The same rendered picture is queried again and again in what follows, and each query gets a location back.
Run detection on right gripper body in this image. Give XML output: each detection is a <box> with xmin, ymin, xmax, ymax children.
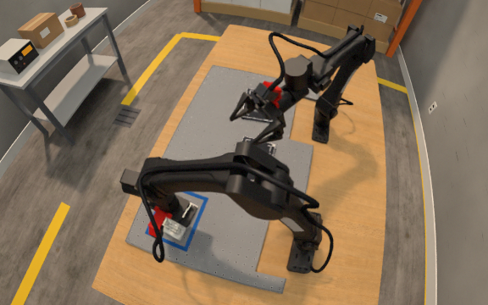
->
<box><xmin>249</xmin><ymin>86</ymin><xmax>295</xmax><ymax>134</ymax></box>

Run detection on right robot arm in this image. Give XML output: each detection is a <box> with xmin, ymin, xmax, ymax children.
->
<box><xmin>254</xmin><ymin>24</ymin><xmax>375</xmax><ymax>144</ymax></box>

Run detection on blue tape outline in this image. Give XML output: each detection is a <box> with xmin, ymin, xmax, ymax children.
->
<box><xmin>145</xmin><ymin>191</ymin><xmax>208</xmax><ymax>252</ymax></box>

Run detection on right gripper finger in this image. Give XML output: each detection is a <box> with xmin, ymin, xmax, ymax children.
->
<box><xmin>252</xmin><ymin>120</ymin><xmax>283</xmax><ymax>146</ymax></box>
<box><xmin>230</xmin><ymin>92</ymin><xmax>255</xmax><ymax>121</ymax></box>

